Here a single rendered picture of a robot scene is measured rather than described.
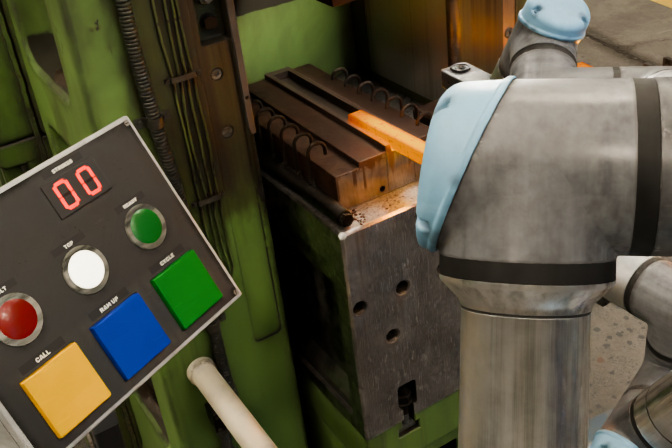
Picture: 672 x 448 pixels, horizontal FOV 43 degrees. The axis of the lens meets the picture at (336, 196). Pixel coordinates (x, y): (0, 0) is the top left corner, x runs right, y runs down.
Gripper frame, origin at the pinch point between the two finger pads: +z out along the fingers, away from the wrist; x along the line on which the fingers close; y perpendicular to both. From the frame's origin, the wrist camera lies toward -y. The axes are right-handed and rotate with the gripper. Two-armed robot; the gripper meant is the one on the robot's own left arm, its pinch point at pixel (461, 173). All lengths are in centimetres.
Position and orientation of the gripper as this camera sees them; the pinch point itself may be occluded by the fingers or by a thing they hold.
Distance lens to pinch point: 126.6
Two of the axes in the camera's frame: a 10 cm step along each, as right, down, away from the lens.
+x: 8.4, -3.5, 4.1
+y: 5.1, 7.5, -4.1
